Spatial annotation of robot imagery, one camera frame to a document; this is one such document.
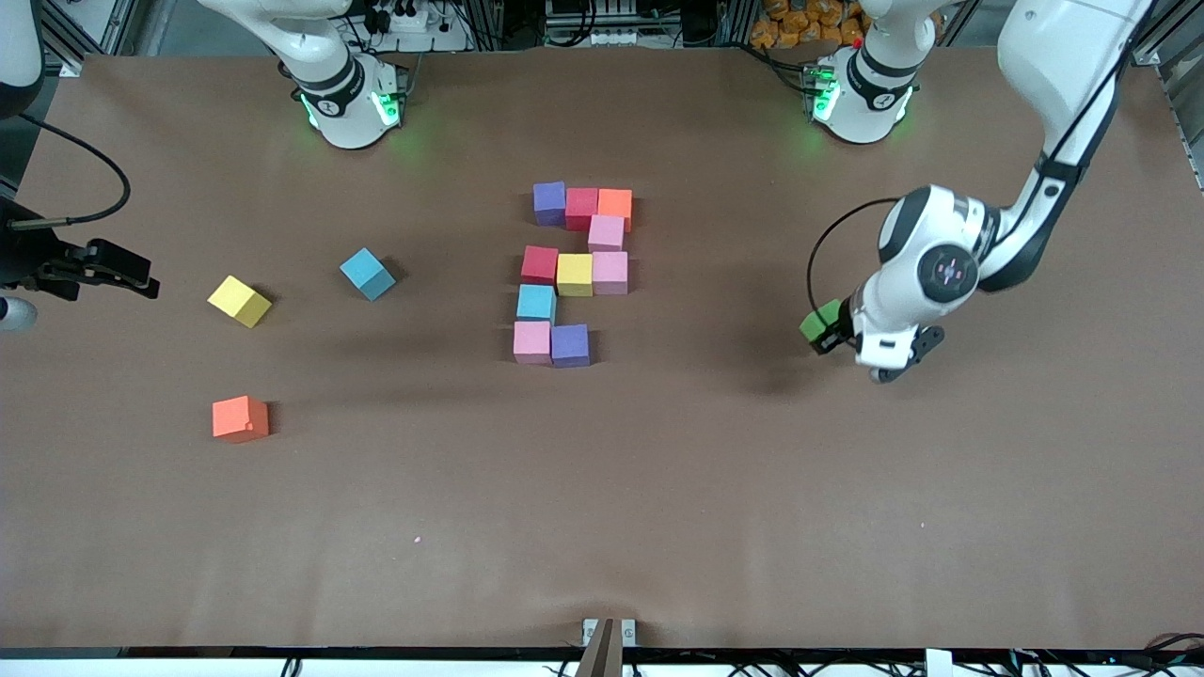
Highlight pile of orange packets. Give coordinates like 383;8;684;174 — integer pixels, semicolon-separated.
750;0;871;50

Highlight brown tapered post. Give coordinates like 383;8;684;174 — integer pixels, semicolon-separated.
574;618;624;677

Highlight grey electronics rack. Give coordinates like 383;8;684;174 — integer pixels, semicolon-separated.
544;0;692;50

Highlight cyan foam block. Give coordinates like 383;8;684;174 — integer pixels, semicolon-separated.
340;247;397;302
515;284;558;325

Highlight green foam block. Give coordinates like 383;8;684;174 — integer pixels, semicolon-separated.
800;299;845;351

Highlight yellow foam block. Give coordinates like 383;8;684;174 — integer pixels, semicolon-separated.
207;275;273;329
557;254;595;298

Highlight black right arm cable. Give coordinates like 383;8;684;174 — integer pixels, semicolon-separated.
5;111;131;231

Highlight white power strip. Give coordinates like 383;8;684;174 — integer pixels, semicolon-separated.
362;0;471;53

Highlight grey metal table edge bracket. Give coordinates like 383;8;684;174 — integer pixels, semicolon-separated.
581;617;638;650

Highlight aluminium frame strut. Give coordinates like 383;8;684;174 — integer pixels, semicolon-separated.
1133;0;1204;69
38;0;140;78

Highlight purple foam block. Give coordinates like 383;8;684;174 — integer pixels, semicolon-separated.
550;323;592;369
532;181;568;228

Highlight tangled dark cables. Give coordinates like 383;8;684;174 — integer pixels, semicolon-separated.
997;632;1204;677

